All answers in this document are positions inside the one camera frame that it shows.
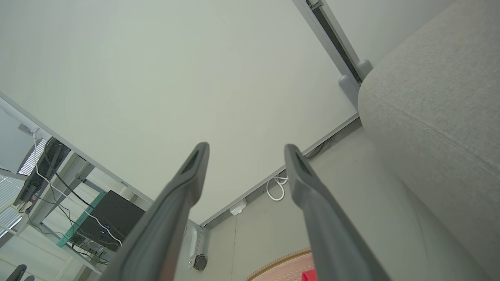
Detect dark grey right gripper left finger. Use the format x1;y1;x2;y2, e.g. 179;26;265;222
100;142;210;281

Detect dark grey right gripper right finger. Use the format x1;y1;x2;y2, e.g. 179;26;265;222
284;144;391;281

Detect light grey fabric sofa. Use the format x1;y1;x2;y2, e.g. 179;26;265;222
358;0;500;281

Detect grey partition foot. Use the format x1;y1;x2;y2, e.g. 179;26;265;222
187;223;204;270

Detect black computer tower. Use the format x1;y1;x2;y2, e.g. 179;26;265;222
79;190;146;251

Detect teal desk bar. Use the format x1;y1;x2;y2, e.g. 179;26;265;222
57;191;107;248

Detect white window blinds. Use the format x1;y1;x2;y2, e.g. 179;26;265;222
0;149;48;236

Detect white power adapter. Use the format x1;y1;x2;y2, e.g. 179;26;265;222
229;199;248;216

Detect black monitor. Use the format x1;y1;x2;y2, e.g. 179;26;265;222
14;137;72;206

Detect coiled white cable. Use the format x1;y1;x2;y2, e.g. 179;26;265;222
266;174;289;202

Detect long white desk cable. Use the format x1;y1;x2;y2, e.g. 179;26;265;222
33;132;124;247

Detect thin black floor cable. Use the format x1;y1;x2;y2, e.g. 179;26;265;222
306;141;327;159

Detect white desk frame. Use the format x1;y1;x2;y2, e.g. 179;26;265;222
0;148;154;274

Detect white partition panel grey frame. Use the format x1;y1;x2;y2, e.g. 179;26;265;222
0;0;360;228

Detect grey partition post black slot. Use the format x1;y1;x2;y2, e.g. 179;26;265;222
292;0;373;109

